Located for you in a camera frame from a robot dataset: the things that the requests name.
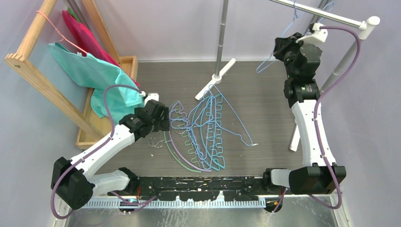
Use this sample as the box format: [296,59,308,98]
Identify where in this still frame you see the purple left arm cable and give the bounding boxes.
[51,84,146,220]

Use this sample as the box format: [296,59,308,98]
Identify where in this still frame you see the metal garment rack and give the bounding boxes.
[195,0,380,101]

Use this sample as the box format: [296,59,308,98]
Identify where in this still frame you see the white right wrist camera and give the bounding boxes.
[296,23,328,45]

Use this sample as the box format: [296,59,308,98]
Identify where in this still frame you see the pink hanger on rack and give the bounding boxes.
[36,10,88,54]

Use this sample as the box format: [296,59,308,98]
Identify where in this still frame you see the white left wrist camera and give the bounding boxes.
[140,91,159,105]

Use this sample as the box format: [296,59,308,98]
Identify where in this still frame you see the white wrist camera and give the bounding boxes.
[296,23,328,45]
[140,91,159,105]

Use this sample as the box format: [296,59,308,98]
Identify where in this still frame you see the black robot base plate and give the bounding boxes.
[115,176,285,201]

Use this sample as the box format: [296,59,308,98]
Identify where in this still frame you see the teal notched hanger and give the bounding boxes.
[191,93,227,171]
[188,97,221,171]

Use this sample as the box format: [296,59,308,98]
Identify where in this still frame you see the red cloth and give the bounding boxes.
[49,10,139,90]

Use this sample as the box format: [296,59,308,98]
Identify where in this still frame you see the teal cloth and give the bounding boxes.
[49,43,144,124]

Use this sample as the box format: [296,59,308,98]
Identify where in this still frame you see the purple notched hanger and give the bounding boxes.
[167,101,212,174]

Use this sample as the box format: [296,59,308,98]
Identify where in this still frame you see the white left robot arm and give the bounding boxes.
[51,99,170,210]

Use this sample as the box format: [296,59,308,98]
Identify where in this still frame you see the green notched hanger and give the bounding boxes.
[163,100,203,174]

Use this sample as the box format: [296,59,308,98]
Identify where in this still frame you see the wooden clothes rack frame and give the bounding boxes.
[4,0,138,149]

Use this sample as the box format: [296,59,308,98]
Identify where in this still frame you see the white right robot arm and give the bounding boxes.
[262,32,346,195]

